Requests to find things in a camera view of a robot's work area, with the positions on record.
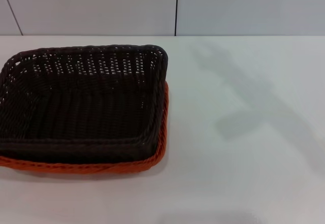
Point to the dark brown woven plastic basket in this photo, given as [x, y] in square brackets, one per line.
[89, 112]

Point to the orange woven plastic basket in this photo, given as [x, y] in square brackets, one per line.
[101, 169]

